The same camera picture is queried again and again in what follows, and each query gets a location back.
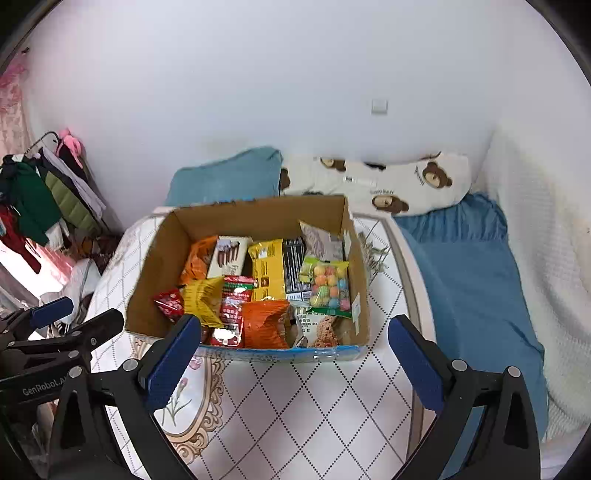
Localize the colourful candy ball packet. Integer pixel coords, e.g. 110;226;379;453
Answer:
298;257;354;320

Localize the blue bedsheet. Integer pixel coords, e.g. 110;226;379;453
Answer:
392;193;550;480

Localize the white chocolate stick box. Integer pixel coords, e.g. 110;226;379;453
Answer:
206;235;253;279

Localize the olive puffer jacket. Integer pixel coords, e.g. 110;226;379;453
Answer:
44;170;101;232

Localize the crinkled yellow snack packet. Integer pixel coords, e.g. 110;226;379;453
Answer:
182;275;225;328

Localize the small red snack packet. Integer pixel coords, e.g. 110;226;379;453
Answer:
154;288;185;324

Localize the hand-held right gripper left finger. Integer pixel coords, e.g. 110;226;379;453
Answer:
46;314;202;480

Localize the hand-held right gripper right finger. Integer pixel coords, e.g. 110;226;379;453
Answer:
388;315;541;480

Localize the pink plush item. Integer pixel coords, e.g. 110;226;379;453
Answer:
55;128;86;168

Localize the white blanket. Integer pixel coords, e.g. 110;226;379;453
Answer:
480;124;591;467

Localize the bear print pillow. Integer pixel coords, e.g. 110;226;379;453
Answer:
279;151;472;217

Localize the blue pillow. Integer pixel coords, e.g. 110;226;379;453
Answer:
164;147;283;207

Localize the pink patterned curtain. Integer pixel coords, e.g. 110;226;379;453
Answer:
0;60;34;158

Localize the metal clothes rack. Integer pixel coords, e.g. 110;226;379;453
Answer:
23;131;112;237

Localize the red garment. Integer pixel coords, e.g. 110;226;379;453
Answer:
0;207;42;274

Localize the dark green garment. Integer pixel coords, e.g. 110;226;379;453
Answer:
0;156;62;246

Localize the cardboard box with blue print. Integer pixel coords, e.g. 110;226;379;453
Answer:
126;195;371;365

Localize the black snack packet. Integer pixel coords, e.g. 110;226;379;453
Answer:
283;237;312;303

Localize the clear cookie packet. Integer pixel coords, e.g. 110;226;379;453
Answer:
291;305;345;349

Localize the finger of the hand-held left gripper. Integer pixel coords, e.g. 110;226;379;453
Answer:
14;308;125;364
0;296;75;343

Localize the beige snack packet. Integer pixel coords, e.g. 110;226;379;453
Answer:
299;220;346;264

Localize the orange snack packet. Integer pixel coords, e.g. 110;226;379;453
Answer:
179;236;219;284
241;299;291;350

